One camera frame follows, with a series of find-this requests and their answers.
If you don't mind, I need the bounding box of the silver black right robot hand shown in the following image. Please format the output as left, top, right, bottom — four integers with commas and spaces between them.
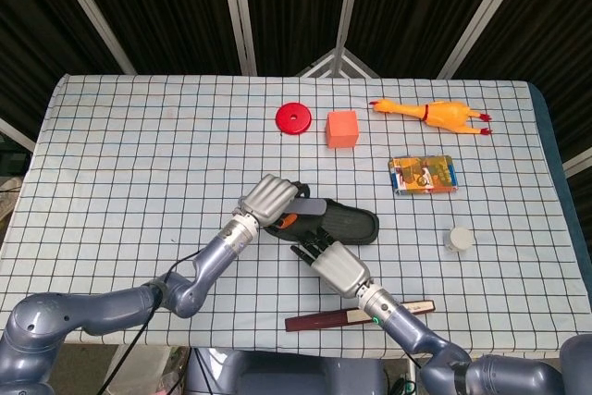
290, 226, 374, 300

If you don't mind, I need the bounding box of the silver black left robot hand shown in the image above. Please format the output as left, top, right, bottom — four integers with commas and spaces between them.
237, 174, 301, 230

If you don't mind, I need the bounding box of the grey cleaning brush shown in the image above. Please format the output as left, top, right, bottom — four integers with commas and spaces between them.
290, 197, 327, 217

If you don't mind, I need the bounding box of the black rubber slipper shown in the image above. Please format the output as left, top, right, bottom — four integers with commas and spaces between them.
263, 181, 381, 246

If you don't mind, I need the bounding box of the dark red folded fan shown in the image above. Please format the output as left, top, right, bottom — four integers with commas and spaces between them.
284, 300, 436, 333

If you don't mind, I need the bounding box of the red round disc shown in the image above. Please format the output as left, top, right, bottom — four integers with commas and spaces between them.
275, 102, 313, 136

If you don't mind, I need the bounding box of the orange foam cube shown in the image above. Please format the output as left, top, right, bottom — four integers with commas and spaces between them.
326, 110, 361, 151

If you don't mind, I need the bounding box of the blue-grey robot torso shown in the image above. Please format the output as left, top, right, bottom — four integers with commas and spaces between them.
184, 347, 388, 395

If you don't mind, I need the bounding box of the small white round jar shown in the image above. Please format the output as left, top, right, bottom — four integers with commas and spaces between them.
444, 226, 475, 253

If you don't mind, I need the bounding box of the orange printed snack packet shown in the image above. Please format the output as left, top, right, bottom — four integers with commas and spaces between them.
388, 154, 460, 196

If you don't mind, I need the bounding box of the white black checked tablecloth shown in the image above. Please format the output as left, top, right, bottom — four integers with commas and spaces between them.
0, 73, 579, 359

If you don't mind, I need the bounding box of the yellow rubber chicken toy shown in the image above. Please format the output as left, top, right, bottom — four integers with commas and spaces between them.
368, 97, 494, 138

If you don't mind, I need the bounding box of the dark white-framed partition screen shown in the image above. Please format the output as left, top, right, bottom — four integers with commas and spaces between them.
0, 0, 592, 183

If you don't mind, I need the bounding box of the black cable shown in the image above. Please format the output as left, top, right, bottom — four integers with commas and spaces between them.
96, 253, 204, 395

